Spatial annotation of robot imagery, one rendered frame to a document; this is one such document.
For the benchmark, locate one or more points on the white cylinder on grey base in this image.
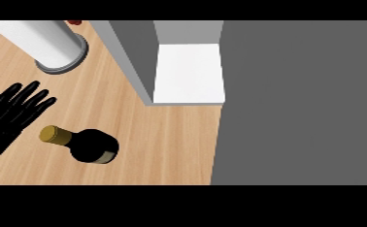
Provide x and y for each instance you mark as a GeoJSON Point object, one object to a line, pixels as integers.
{"type": "Point", "coordinates": [47, 43]}

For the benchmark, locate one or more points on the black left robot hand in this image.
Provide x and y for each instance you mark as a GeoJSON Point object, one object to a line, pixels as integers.
{"type": "Point", "coordinates": [19, 108]}

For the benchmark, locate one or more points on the small red object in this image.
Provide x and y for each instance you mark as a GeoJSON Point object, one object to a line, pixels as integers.
{"type": "Point", "coordinates": [74, 22]}

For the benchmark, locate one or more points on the grey open cabinet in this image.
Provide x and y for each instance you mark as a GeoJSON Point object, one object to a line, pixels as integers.
{"type": "Point", "coordinates": [186, 72]}

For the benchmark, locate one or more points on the dark grey cabinet door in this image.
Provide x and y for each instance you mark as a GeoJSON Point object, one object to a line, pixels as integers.
{"type": "Point", "coordinates": [291, 104]}

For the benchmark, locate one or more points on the dark wine bottle gold cap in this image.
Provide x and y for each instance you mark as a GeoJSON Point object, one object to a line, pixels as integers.
{"type": "Point", "coordinates": [90, 145]}

